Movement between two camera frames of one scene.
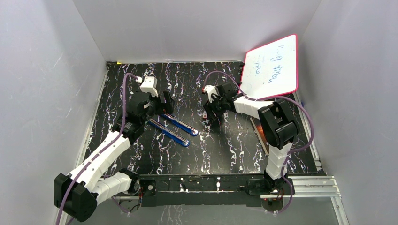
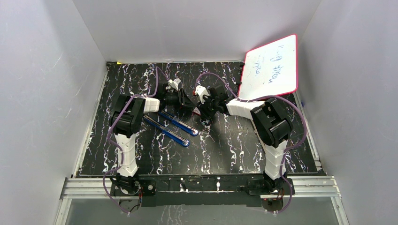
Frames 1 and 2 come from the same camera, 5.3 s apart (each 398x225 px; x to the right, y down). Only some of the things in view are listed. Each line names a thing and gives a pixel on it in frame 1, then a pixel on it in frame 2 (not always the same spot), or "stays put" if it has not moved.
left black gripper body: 154,108 -> 177,100
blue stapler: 181,124 stays put
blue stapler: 169,132 stays put
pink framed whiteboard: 271,70 stays put
